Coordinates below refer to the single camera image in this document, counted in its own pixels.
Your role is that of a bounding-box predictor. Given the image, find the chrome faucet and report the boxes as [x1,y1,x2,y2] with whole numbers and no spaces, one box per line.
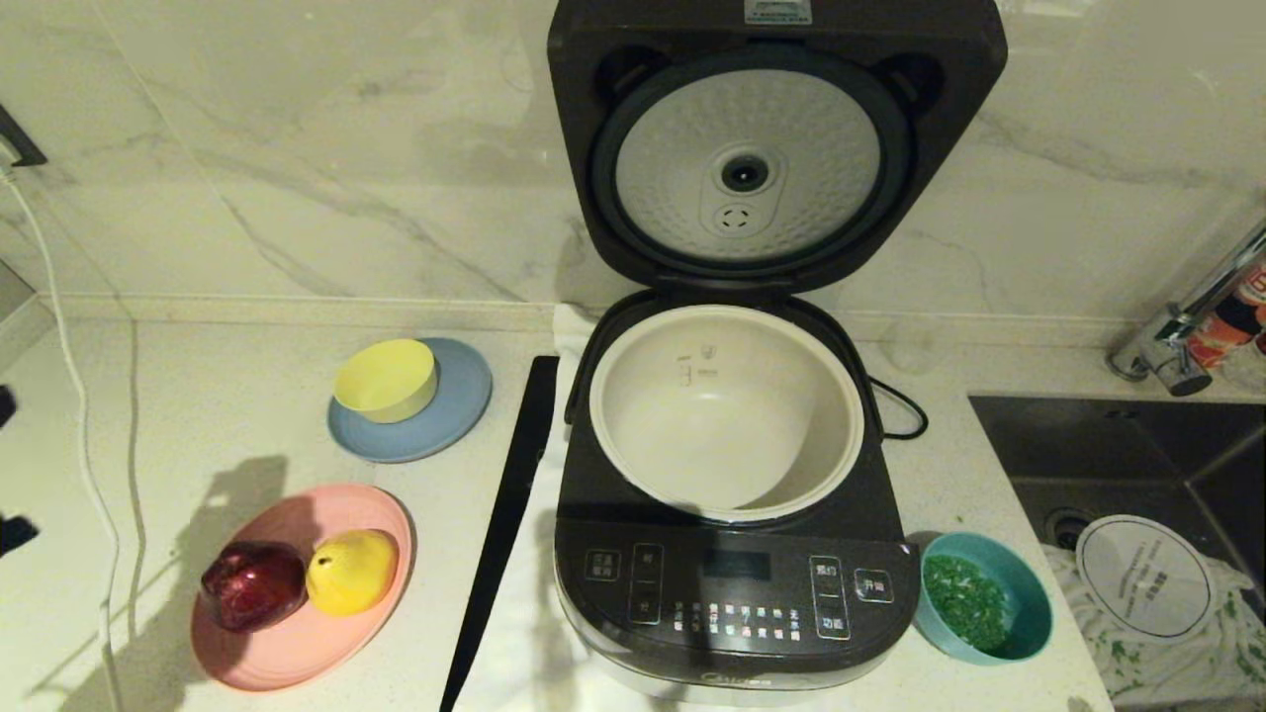
[1108,220,1266,399]

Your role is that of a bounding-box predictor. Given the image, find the white inner pot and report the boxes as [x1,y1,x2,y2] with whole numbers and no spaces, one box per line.
[589,304,866,523]

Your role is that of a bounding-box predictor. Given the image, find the black rice cooker body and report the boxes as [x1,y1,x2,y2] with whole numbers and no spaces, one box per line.
[552,289,923,708]

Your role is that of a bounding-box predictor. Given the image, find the teal bowl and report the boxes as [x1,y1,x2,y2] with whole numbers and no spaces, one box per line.
[915,532,1054,666]

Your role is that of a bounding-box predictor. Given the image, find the pink plate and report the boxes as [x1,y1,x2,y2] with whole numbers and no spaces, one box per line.
[190,483,416,692]

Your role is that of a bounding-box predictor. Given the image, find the white cable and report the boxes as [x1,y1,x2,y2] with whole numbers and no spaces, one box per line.
[0,168,125,712]

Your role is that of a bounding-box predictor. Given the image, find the black rice cooker lid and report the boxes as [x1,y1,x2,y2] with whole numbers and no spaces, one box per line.
[547,0,1010,296]

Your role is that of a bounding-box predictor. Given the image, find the yellow bowl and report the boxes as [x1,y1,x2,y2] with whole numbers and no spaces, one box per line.
[332,338,439,424]

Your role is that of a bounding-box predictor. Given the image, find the white plastic bag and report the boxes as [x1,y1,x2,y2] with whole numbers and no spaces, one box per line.
[1043,542,1266,708]

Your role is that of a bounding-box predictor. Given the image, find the chopped green bits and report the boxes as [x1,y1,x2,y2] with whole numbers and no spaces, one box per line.
[923,556,1015,654]

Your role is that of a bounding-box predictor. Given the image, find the dark red apple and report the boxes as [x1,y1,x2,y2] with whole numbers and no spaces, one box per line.
[201,540,308,634]

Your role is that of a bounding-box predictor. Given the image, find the black flat mat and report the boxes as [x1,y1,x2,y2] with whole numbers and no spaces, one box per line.
[438,356,561,712]

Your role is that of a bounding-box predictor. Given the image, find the yellow pear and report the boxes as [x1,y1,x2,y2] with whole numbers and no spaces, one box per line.
[305,529,400,617]

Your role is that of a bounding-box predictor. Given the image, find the steel sink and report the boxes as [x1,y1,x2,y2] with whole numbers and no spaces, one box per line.
[969,396,1266,712]

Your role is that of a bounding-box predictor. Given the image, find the blue plate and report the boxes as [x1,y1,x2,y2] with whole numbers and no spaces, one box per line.
[327,337,494,464]

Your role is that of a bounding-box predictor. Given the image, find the black power cord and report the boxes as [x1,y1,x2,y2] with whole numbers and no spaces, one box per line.
[868,376,931,441]

